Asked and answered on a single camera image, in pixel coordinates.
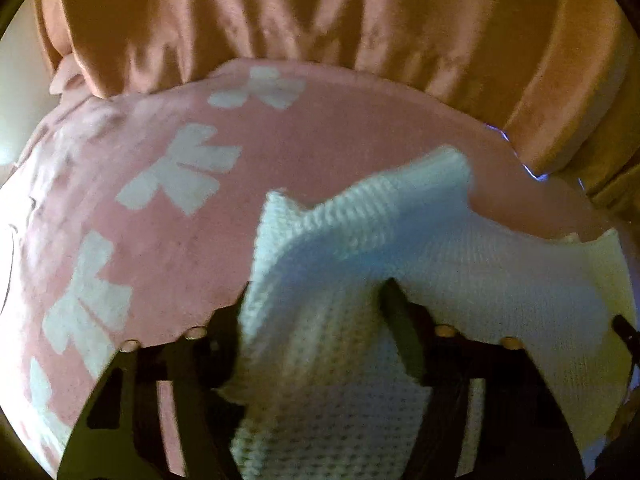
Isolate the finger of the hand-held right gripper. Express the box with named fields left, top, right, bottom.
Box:
left=612, top=314, right=640, bottom=361

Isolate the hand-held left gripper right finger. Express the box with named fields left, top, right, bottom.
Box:
left=382, top=277, right=586, bottom=480

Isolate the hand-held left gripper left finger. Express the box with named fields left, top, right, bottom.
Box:
left=56, top=284, right=247, bottom=480

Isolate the white colour-block knit sweater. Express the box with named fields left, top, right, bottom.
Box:
left=227, top=145, right=636, bottom=480

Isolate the pink blanket with white bows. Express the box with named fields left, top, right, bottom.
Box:
left=0, top=57, right=626, bottom=480

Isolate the orange satin curtain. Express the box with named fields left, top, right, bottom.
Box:
left=35, top=0, right=640, bottom=211

